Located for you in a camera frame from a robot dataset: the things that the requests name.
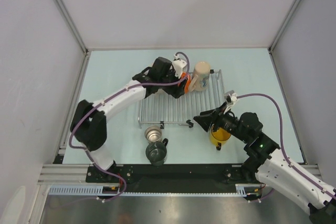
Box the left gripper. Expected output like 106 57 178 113
159 67 187 99

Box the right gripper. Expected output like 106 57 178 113
193 101 249 143

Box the orange mug black handle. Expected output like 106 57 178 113
177 72 191 94

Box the yellow mug black handle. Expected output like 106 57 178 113
209 126 231 151

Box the beige mug blue print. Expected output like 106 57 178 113
188 61 211 92

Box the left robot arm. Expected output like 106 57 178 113
69 52 190 182

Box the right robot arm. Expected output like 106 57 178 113
194 108 335 223

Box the stainless steel cup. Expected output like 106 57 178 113
144 125 162 143

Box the dark green mug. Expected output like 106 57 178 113
145 138 169 166

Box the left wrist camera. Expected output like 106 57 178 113
172 55 190 79

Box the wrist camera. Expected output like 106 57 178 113
172 55 190 79
224 90 238 113

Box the metal wire dish rack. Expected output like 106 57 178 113
138 70 225 129

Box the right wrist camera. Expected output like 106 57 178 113
224 90 238 113

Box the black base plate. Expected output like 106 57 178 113
86 163 263 193

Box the slotted cable duct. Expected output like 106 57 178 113
48 182 262 198

